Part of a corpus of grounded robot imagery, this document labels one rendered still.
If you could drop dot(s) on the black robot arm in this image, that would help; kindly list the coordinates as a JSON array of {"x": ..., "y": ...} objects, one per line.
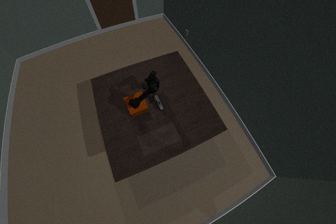
[{"x": 152, "y": 88}]

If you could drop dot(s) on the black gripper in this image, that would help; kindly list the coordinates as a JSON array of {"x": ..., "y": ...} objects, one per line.
[{"x": 145, "y": 86}]

